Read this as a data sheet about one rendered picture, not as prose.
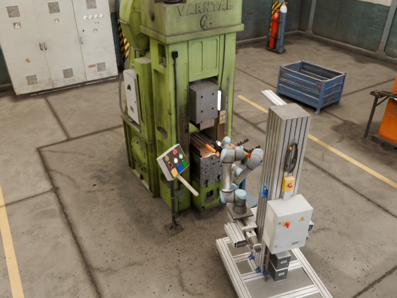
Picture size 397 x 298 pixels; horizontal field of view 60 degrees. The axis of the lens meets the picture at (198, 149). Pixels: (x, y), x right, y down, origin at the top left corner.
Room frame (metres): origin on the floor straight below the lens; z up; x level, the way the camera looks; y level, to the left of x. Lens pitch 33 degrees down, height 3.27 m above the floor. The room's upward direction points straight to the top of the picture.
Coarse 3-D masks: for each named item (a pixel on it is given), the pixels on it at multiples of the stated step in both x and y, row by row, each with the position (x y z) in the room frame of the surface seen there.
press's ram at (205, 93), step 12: (192, 84) 3.73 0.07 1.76; (204, 84) 3.73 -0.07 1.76; (192, 96) 3.58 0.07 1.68; (204, 96) 3.57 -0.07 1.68; (216, 96) 3.66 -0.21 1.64; (192, 108) 3.59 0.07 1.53; (204, 108) 3.57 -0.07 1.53; (216, 108) 3.67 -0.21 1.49; (192, 120) 3.59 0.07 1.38; (204, 120) 3.58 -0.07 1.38
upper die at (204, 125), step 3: (210, 120) 3.62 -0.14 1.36; (213, 120) 3.64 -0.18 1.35; (192, 123) 3.68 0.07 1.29; (195, 123) 3.63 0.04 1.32; (201, 123) 3.55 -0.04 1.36; (204, 123) 3.58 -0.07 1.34; (207, 123) 3.60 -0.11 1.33; (210, 123) 3.62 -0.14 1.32; (213, 123) 3.64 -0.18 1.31; (195, 126) 3.63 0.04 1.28; (198, 126) 3.56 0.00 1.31; (201, 126) 3.55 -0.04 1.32; (204, 126) 3.58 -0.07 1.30; (207, 126) 3.60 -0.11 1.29; (210, 126) 3.62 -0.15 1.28
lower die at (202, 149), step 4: (192, 132) 3.95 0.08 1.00; (196, 132) 3.97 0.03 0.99; (192, 136) 3.87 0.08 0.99; (200, 136) 3.87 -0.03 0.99; (192, 140) 3.78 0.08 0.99; (196, 140) 3.77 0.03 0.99; (204, 140) 3.77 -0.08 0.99; (192, 144) 3.69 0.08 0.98; (200, 144) 3.67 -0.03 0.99; (208, 144) 3.66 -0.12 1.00; (212, 144) 3.67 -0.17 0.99; (200, 148) 3.59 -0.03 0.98; (204, 148) 3.58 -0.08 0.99; (208, 148) 3.61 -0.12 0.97; (200, 152) 3.54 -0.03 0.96; (204, 152) 3.58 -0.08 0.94; (208, 152) 3.61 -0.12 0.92
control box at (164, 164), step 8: (176, 144) 3.37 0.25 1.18; (168, 152) 3.18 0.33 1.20; (176, 152) 3.25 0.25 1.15; (160, 160) 3.07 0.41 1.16; (168, 160) 3.11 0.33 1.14; (168, 168) 3.05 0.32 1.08; (176, 168) 3.12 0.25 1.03; (184, 168) 3.20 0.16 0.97; (168, 176) 3.02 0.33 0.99; (176, 176) 3.06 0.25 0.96
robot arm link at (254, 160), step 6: (252, 156) 2.98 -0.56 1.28; (258, 156) 2.97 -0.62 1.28; (252, 162) 2.92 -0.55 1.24; (258, 162) 2.93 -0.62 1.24; (246, 168) 2.94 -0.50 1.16; (252, 168) 2.90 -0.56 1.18; (240, 174) 2.96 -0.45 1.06; (246, 174) 2.93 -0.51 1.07; (234, 180) 2.99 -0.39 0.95; (240, 180) 2.95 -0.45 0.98; (234, 186) 2.95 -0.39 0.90
